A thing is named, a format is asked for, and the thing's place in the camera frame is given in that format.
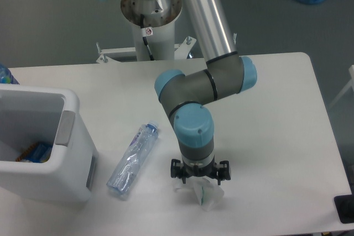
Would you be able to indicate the clear plastic water bottle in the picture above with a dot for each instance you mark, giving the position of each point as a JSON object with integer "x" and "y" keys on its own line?
{"x": 127, "y": 169}

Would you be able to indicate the white trash can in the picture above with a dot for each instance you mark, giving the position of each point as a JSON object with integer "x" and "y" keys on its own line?
{"x": 50, "y": 115}

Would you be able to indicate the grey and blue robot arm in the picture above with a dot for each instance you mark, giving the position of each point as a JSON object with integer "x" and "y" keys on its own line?
{"x": 184, "y": 97}

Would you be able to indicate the black device at table edge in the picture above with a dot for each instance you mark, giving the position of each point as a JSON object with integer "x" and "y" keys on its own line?
{"x": 344, "y": 206}

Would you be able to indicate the blue bottle behind bin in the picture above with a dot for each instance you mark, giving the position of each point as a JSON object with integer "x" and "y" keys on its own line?
{"x": 6, "y": 76}

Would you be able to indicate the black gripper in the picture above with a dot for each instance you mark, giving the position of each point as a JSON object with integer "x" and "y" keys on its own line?
{"x": 184, "y": 171}

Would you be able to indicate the white frame at right edge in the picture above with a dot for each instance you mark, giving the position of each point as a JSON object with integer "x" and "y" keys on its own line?
{"x": 346, "y": 87}

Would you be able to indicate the white pedestal base bracket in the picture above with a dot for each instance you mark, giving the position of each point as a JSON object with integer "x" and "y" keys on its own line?
{"x": 181, "y": 51}

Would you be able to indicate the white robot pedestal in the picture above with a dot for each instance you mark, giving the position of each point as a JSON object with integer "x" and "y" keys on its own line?
{"x": 153, "y": 27}

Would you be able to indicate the blue snack wrapper in bin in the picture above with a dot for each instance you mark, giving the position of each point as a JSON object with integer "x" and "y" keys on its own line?
{"x": 37, "y": 153}

